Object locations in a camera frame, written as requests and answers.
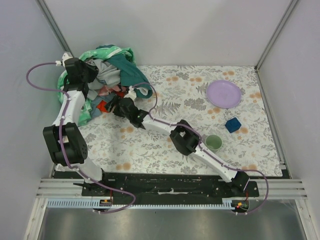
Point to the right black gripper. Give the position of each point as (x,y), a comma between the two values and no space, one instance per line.
(116,106)

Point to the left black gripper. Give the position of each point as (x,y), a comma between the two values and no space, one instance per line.
(89,72)

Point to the orange shorts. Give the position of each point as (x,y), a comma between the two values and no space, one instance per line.
(108,103)

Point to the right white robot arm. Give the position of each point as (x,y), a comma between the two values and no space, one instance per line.
(185,139)

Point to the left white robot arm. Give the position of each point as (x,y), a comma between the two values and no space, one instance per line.
(66,145)

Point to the pink patterned cloth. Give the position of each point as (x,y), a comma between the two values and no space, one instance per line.
(110,90)

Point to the light green patterned cloth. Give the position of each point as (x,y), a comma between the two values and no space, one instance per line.
(89,110)

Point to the grey zip hoodie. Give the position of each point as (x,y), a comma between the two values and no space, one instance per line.
(108,75)

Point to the green cup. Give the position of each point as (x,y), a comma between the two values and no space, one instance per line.
(213,142)

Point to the purple plate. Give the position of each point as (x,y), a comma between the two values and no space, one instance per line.
(223,94)

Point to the floral table mat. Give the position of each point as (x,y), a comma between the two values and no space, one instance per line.
(179,107)

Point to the blue cube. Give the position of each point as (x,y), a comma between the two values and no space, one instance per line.
(232,125)

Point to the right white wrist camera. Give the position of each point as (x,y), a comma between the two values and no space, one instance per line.
(131,93)

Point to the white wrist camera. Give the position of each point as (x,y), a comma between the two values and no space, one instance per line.
(66,56)
(131,93)

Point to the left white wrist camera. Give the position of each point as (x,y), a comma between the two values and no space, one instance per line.
(66,56)

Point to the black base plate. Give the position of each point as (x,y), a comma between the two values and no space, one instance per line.
(125,188)

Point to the light blue cable duct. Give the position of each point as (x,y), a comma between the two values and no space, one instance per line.
(104,204)

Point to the aluminium frame rail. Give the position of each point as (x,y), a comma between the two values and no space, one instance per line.
(287,189)

